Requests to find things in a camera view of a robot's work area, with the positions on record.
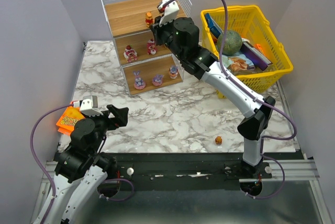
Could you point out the yellow plastic basket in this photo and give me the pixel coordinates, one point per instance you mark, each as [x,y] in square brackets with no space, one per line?
[251,24]

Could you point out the small orange box in basket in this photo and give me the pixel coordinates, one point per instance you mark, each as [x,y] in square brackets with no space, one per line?
[259,48]

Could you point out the snack bag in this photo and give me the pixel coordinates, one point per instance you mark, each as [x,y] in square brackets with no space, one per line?
[239,64]

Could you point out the purple box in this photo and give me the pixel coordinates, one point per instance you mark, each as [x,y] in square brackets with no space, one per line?
[257,58]

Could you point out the small orange bear toy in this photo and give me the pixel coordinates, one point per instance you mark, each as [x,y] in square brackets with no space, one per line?
[149,19]

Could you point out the white wire wooden shelf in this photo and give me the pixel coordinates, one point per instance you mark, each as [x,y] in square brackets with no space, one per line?
[126,20]

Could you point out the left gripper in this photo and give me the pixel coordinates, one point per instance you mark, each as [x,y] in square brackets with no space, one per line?
[110,120]

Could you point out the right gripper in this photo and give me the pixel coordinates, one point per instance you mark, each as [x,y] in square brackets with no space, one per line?
[156,33]

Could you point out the blue book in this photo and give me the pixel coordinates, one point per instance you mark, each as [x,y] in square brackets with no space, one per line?
[214,28]

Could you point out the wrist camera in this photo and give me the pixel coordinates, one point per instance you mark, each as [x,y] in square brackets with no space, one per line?
[88,106]
[168,11]

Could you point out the green melon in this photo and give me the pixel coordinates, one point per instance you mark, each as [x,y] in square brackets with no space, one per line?
[233,43]

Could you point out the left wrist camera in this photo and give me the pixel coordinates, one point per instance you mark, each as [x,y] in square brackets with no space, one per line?
[88,106]

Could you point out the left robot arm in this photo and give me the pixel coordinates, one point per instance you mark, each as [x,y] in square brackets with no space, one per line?
[81,168]

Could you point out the purple bunny orange cup toy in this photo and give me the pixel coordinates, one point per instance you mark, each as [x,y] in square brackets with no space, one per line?
[173,72]

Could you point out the orange sponge box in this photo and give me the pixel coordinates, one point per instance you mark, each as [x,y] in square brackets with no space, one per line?
[68,120]

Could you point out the orange duck toy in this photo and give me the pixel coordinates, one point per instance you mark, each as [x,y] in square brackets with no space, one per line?
[218,140]

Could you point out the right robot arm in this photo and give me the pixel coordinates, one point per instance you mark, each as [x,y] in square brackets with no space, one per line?
[255,108]

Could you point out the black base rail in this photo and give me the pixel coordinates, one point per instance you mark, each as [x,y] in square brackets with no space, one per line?
[191,171]

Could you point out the pink bear toy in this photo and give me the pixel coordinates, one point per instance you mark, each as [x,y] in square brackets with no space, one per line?
[151,47]

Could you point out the red white cake toy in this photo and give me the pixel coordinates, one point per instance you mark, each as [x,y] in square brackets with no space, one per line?
[130,54]

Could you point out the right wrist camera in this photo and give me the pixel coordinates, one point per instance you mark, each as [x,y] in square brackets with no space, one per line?
[168,11]

